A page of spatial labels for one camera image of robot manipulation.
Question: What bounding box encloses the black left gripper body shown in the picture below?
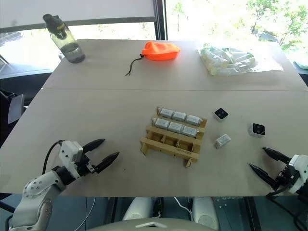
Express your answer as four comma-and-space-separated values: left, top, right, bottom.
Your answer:
75, 152, 101, 179

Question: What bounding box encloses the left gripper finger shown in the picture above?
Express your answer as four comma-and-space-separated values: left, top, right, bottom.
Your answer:
83, 138, 106, 153
94, 151, 120, 173

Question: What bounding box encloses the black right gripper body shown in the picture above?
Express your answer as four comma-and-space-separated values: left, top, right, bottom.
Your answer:
273, 163, 296, 191

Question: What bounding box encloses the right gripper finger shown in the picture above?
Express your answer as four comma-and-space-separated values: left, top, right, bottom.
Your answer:
249, 163, 278, 191
262, 147, 291, 165

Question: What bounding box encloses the wooden rack tray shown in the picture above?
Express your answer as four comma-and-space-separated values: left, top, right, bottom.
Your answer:
140, 106, 208, 168

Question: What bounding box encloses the black table leg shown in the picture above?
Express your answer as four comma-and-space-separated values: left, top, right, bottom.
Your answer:
244, 196, 262, 231

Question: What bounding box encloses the white rounded robot leg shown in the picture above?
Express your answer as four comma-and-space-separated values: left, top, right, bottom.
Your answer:
192, 197, 220, 231
122, 197, 155, 222

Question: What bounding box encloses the grey office chair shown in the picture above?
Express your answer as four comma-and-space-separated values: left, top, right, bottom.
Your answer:
0, 88, 27, 125

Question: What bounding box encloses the green cloth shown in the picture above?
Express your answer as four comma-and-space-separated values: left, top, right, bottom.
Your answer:
293, 60, 308, 71

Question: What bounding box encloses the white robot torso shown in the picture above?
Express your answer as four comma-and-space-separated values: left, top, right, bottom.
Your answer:
83, 216, 218, 231

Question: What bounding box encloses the clear water bottle black lid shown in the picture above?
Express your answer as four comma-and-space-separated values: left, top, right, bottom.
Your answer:
42, 13, 86, 64

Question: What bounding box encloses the clear plastic bag with items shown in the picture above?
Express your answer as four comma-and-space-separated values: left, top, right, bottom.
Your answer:
197, 42, 285, 77

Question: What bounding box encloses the white roller blind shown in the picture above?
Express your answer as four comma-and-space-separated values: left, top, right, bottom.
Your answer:
0, 0, 155, 29

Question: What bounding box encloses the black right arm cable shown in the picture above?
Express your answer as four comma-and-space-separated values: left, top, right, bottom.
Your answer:
265, 186, 308, 217

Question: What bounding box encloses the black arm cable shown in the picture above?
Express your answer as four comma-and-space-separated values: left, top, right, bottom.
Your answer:
265, 186, 308, 217
42, 140, 65, 175

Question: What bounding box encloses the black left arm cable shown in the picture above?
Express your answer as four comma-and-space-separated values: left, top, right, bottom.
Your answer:
42, 140, 65, 175

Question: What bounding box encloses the thin white cable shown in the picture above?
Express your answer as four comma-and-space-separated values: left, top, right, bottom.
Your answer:
81, 196, 97, 231
173, 196, 193, 216

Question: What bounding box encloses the black drawstring cord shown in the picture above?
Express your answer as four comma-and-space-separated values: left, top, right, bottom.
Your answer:
125, 53, 144, 77

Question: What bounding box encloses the orange drawstring pouch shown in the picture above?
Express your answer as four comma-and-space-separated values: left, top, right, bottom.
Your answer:
141, 40, 181, 62

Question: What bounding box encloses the black window frame post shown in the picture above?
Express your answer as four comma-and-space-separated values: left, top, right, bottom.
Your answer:
153, 0, 168, 40

